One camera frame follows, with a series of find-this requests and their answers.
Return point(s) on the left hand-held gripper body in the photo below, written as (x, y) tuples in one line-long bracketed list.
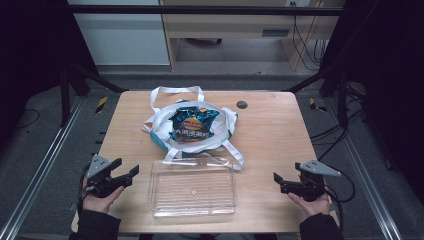
[(99, 180)]

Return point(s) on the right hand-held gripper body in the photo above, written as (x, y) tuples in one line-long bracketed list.
[(313, 181)]

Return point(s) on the clear plastic tray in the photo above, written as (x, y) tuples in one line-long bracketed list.
[(192, 186)]

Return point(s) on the white tote bag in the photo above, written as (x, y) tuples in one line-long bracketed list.
[(193, 128)]

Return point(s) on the blue chip bag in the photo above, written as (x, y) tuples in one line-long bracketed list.
[(191, 124)]

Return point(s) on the person's left hand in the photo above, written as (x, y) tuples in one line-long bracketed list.
[(101, 198)]

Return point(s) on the person's right hand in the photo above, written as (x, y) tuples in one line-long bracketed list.
[(311, 205)]

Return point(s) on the wooden desk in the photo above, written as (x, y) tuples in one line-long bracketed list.
[(266, 140)]

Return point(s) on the white cabinet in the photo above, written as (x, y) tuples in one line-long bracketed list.
[(121, 31)]

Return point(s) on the black metal frame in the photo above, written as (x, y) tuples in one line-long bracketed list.
[(206, 10)]

